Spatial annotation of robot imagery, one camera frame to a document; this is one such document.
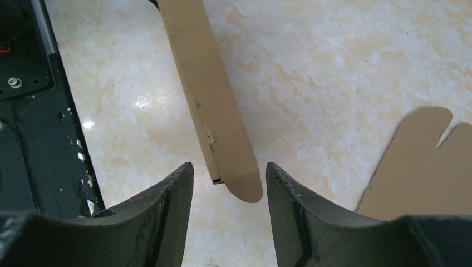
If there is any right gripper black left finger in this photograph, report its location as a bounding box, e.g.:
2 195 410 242
1 162 194 266

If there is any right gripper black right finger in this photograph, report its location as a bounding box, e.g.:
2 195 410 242
266 162 471 266

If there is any brown cardboard box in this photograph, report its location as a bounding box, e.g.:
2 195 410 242
156 1 263 203

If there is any large brown cardboard sheet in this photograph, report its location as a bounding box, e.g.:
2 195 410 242
357 107 471 220

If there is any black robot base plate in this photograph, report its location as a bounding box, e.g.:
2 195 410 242
1 1 105 219

